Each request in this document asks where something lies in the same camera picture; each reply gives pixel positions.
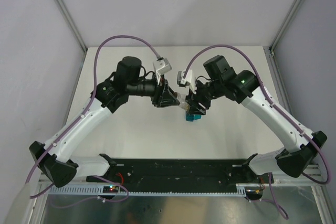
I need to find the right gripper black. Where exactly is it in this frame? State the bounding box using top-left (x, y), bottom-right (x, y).
top-left (185, 78), bottom-right (224, 116)

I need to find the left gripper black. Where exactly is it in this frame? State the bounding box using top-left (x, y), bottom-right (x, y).
top-left (127, 71), bottom-right (180, 108)

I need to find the teal weekly pill organizer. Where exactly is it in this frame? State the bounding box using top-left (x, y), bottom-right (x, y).
top-left (185, 112), bottom-right (202, 122)

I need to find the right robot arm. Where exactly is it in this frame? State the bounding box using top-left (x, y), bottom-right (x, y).
top-left (181, 55), bottom-right (327, 183)

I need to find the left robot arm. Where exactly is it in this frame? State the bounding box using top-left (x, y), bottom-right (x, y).
top-left (29, 56), bottom-right (179, 188)

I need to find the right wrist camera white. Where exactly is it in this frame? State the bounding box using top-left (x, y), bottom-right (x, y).
top-left (176, 70), bottom-right (197, 94)

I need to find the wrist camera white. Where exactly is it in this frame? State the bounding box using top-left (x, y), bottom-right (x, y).
top-left (176, 70), bottom-right (197, 94)
top-left (153, 57), bottom-right (172, 84)

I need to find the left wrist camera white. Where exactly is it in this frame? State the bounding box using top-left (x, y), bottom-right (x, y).
top-left (153, 57), bottom-right (172, 84)

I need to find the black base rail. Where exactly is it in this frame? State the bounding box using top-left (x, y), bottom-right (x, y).
top-left (86, 157), bottom-right (266, 193)

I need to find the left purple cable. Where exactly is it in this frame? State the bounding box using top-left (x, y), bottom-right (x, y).
top-left (25, 35), bottom-right (163, 199)

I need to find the grey slotted cable duct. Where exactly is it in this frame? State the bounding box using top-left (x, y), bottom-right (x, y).
top-left (49, 185), bottom-right (259, 197)

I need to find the left aluminium frame post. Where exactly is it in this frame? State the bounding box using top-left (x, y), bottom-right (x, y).
top-left (54, 0), bottom-right (88, 53)

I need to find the aluminium frame post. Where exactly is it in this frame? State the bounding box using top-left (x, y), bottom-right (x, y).
top-left (54, 0), bottom-right (88, 53)
top-left (269, 0), bottom-right (305, 54)

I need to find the right aluminium frame post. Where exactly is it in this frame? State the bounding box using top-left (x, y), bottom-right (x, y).
top-left (269, 0), bottom-right (305, 54)

